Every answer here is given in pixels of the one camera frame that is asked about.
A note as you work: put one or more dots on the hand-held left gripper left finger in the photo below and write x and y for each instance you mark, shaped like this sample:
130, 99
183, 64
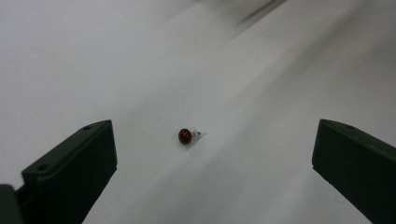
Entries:
71, 174

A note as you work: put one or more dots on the red ball stud earring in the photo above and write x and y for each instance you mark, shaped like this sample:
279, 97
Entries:
184, 136

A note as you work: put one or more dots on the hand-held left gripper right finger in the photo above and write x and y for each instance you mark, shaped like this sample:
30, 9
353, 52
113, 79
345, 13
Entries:
358, 165

